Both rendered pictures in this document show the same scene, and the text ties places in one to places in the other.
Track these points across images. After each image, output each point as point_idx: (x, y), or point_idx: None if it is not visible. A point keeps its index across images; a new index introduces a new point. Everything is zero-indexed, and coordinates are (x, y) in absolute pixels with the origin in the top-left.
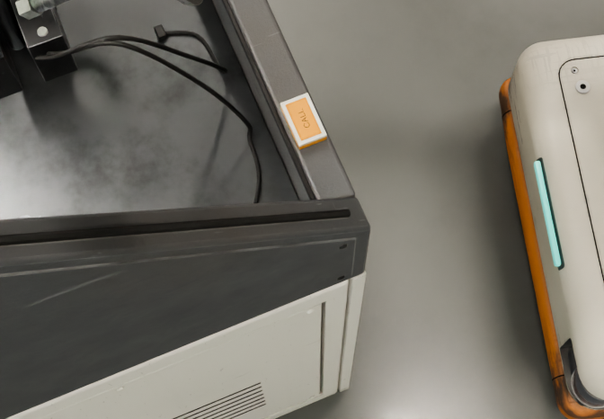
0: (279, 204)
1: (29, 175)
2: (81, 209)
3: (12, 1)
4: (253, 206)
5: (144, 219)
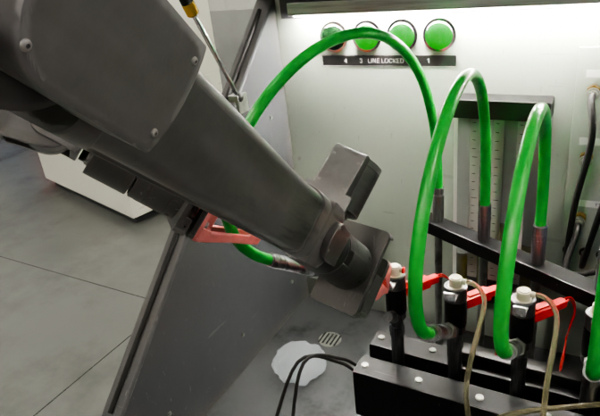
0: (141, 355)
1: (345, 394)
2: (304, 400)
3: (399, 365)
4: (149, 332)
5: (176, 249)
